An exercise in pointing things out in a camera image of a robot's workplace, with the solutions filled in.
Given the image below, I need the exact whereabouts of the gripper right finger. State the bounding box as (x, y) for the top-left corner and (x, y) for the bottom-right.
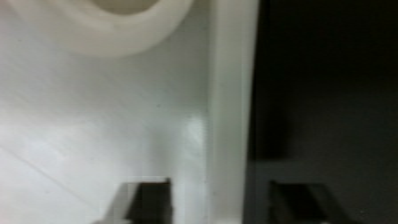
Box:
(268, 181), (355, 224)

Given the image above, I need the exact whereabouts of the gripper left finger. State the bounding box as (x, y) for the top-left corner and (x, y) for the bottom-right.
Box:
(101, 178), (174, 224)

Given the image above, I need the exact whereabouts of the white square table top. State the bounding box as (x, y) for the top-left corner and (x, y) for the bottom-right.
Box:
(0, 0), (259, 224)

